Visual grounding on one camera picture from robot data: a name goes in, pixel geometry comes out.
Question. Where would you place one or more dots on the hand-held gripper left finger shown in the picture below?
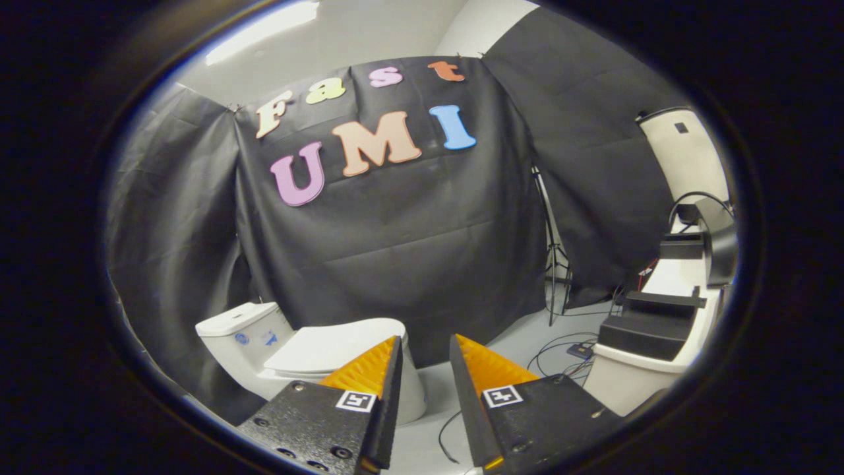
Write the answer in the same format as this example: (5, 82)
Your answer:
(388, 409)

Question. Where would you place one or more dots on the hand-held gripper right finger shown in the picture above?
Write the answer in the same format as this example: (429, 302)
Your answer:
(469, 409)

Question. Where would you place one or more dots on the white toilet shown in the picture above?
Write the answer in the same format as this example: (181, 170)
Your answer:
(231, 340)

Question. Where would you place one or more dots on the small black floor device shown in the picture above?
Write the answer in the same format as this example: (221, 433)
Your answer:
(580, 351)

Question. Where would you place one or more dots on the white table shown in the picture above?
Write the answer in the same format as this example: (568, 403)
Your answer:
(620, 389)

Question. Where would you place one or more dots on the black tripod stand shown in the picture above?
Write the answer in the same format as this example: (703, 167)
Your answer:
(552, 254)

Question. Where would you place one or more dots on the large black stepped box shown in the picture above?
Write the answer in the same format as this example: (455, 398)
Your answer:
(643, 333)

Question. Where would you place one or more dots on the small black box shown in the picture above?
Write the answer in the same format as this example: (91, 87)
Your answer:
(682, 247)

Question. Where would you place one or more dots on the dark grey curved device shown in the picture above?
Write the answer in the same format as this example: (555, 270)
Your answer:
(720, 244)

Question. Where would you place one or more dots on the white panel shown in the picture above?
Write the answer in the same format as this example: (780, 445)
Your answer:
(686, 158)

